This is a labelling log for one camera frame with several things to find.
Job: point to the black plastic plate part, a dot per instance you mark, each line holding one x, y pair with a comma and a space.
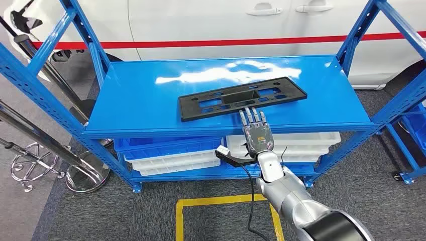
189, 107

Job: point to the yellow floor tape square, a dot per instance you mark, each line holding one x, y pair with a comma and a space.
213, 200

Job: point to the white car with red stripe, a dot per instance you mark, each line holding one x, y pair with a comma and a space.
216, 23

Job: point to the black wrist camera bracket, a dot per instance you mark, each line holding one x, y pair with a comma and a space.
233, 161

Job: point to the blue metal shelf rack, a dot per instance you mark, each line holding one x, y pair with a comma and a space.
139, 99

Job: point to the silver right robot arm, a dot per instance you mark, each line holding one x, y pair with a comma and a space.
289, 196

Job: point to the blue plastic bin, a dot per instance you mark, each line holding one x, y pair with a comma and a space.
173, 153
149, 143

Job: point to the blue metal rack with casters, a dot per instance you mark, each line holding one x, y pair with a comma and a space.
420, 129

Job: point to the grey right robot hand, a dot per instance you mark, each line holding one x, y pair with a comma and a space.
258, 138

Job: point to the black stanchion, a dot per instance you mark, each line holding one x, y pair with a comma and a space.
50, 71

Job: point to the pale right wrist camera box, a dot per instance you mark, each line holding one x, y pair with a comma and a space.
223, 150

